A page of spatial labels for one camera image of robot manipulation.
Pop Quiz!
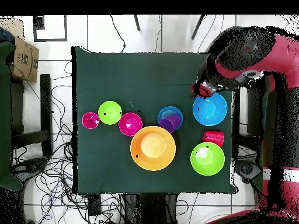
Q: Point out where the small blue bowl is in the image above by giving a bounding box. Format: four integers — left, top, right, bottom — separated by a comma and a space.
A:
157, 106, 184, 132

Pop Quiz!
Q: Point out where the purple cup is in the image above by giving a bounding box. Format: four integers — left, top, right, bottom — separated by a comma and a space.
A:
159, 114, 182, 134

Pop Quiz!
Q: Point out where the red cup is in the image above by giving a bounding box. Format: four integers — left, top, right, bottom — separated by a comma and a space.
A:
203, 130, 225, 148
81, 111, 100, 130

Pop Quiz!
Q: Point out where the small pink bowl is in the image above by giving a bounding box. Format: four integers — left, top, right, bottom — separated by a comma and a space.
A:
118, 113, 144, 138

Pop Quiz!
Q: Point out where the large yellow bowl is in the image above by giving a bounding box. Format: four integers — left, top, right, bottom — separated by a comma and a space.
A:
130, 125, 176, 172

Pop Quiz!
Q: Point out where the large blue bowl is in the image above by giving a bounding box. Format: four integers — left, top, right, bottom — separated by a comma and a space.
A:
192, 92, 228, 127

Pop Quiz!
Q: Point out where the black tripod leg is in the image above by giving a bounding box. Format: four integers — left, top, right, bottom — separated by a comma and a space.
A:
133, 15, 141, 32
191, 15, 206, 40

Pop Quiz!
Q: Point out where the large green bowl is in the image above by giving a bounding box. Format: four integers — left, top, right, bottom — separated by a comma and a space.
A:
190, 141, 225, 176

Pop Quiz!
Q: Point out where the grey stand base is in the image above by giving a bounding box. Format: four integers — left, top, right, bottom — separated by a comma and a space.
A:
11, 157, 48, 179
235, 160, 263, 183

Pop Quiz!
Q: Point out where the small green bowl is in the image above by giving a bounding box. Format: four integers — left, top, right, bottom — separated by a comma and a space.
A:
98, 100, 123, 125

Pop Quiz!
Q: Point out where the dark green tablecloth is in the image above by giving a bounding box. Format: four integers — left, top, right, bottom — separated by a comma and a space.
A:
71, 45, 240, 195

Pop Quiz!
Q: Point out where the green cloth covered table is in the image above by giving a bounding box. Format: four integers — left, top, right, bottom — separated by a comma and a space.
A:
0, 40, 23, 192
253, 172, 266, 195

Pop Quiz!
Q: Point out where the black bench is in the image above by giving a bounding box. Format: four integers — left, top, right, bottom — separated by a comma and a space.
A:
10, 73, 54, 157

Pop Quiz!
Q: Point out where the cardboard box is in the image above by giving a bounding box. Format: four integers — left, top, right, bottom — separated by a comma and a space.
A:
9, 36, 40, 83

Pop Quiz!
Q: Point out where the black floor cable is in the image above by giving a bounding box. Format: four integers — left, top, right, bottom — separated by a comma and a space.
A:
109, 15, 127, 53

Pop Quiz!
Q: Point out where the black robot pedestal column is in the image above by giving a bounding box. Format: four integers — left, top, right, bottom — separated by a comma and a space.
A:
122, 192, 180, 224

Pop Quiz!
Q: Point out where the black square floor frame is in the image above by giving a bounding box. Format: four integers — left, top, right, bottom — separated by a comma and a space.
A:
32, 15, 68, 43

